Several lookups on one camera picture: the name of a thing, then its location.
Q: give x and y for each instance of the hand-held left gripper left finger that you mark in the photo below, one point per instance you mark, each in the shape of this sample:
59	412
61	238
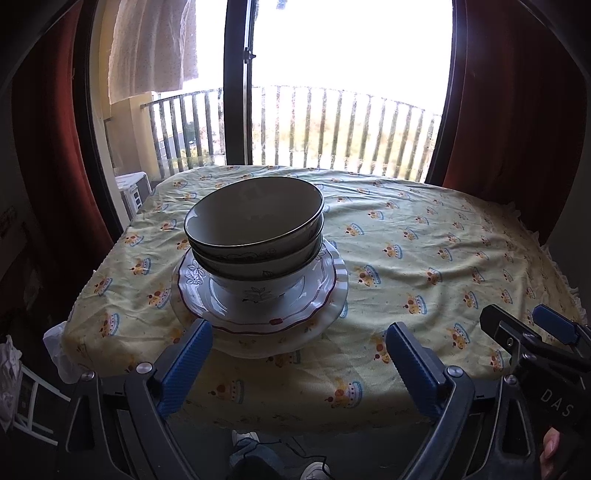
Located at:
182	369

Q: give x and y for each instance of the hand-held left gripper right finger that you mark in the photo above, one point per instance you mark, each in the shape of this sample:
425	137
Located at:
413	369

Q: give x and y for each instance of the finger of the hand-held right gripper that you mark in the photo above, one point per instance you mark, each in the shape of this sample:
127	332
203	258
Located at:
505	330
554	323

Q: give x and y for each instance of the white plate with red rim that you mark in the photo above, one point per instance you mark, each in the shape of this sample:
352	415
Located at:
221	314

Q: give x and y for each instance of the large white ribbed plate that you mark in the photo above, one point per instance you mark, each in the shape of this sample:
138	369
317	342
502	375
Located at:
277	346

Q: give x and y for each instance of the cream floral ceramic bowl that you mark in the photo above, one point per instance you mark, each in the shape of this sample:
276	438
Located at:
258	293
254	207
249	267

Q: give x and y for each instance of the person's right hand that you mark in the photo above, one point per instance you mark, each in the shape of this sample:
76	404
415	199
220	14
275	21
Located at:
550	452

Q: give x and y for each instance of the white shoe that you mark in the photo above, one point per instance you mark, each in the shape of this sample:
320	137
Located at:
316	470
244	437

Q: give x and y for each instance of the yellow printed tablecloth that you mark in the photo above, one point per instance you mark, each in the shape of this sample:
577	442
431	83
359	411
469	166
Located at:
415	258

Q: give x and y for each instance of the person's jeans leg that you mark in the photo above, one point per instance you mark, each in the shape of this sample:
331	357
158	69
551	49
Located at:
258	464

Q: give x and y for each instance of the white plastic sheet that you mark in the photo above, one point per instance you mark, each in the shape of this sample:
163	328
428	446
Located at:
60	350

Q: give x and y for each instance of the white metal rack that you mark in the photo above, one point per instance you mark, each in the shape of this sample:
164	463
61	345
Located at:
34	413

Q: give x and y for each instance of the white plastic bag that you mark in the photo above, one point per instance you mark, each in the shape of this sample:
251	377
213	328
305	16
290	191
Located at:
9	369

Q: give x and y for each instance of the white air conditioner unit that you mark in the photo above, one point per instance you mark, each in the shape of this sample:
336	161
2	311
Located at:
134	194

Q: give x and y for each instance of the red curtain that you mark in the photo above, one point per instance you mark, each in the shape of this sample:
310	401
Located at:
51	161
508	115

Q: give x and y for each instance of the balcony railing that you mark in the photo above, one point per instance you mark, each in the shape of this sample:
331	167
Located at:
184	96

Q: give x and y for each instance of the hanging white cloth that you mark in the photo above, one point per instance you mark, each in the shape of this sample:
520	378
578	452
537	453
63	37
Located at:
147	46

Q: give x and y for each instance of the hanging dark garment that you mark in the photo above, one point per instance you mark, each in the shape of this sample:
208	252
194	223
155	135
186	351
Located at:
280	3

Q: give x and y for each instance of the dark window frame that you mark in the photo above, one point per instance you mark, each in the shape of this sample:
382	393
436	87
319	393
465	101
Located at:
235	92

